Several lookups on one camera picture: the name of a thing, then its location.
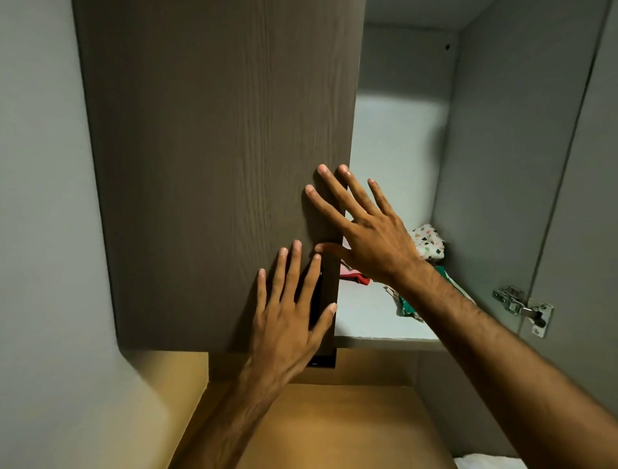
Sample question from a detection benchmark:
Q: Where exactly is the person's right hand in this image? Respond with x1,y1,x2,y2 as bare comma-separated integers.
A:
304,164,426,289

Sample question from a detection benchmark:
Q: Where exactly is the person's right forearm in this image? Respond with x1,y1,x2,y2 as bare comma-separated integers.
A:
393,258,618,469

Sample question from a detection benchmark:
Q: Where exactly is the white bed sheet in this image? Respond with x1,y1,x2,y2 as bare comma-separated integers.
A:
453,454,530,469

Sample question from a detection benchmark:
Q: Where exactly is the stack of clothes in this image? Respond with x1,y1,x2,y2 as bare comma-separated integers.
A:
339,224,447,287

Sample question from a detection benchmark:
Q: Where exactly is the person's left hand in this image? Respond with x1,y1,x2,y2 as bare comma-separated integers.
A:
248,240,338,387

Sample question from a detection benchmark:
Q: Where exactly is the brown wooden bedside cabinet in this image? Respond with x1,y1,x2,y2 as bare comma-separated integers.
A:
169,381,458,469

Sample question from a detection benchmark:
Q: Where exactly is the metal door hinge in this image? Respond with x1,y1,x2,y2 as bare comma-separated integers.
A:
491,285,555,339

